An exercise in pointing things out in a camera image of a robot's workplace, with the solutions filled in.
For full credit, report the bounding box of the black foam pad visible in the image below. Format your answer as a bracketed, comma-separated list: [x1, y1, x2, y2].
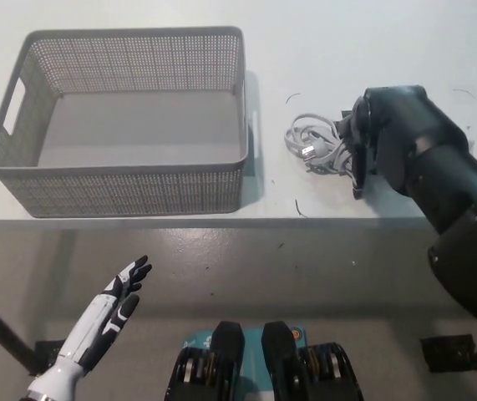
[337, 109, 379, 177]

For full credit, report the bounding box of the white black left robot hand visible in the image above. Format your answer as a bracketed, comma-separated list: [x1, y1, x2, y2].
[27, 255, 154, 398]

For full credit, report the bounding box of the grey perforated plastic basket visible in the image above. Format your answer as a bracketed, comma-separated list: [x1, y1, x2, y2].
[0, 26, 260, 219]

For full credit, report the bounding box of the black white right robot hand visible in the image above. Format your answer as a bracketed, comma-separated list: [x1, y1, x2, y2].
[348, 84, 471, 200]

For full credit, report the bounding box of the black teal robot body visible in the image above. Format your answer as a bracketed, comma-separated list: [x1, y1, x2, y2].
[165, 320, 364, 401]

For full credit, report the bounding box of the white power strip grey cord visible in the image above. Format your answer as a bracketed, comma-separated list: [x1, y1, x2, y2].
[284, 114, 361, 185]

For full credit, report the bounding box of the black floor pad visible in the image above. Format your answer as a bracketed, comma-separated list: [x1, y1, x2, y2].
[419, 333, 475, 372]
[33, 340, 66, 373]

